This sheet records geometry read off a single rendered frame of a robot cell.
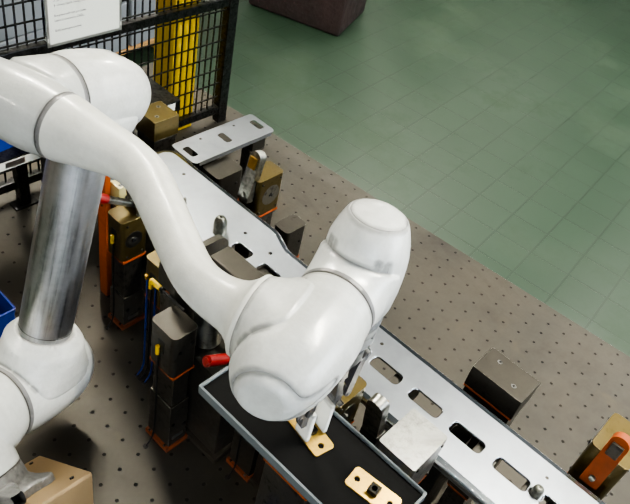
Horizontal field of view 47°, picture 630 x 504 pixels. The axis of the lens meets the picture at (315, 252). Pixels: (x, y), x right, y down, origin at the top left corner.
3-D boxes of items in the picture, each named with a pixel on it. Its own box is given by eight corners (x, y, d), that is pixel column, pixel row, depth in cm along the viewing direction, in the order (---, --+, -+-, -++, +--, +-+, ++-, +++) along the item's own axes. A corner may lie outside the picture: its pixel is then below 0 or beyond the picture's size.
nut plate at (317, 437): (334, 447, 112) (336, 443, 111) (315, 458, 110) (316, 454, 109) (304, 407, 116) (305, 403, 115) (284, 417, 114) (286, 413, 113)
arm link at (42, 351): (-38, 414, 141) (43, 365, 160) (25, 456, 138) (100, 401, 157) (14, 34, 108) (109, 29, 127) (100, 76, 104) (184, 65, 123)
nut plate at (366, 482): (402, 501, 107) (404, 497, 106) (389, 519, 104) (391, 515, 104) (357, 466, 110) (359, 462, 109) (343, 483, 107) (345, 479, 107)
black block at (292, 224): (296, 300, 198) (315, 219, 178) (271, 316, 191) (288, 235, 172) (283, 288, 200) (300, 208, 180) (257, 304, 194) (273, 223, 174)
